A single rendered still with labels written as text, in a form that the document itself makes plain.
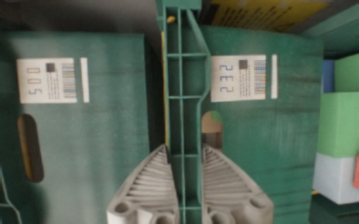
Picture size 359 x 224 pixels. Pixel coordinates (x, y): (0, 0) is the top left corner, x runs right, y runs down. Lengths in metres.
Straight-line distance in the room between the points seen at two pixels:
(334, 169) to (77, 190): 0.49
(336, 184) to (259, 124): 0.26
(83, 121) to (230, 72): 0.22
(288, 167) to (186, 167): 0.17
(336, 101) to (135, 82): 0.37
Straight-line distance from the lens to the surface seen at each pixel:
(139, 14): 0.35
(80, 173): 0.27
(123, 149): 0.22
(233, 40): 0.22
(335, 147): 0.39
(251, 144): 0.23
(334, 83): 0.49
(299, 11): 0.42
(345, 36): 0.40
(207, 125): 0.29
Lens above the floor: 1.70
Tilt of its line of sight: level
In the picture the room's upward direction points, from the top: 92 degrees counter-clockwise
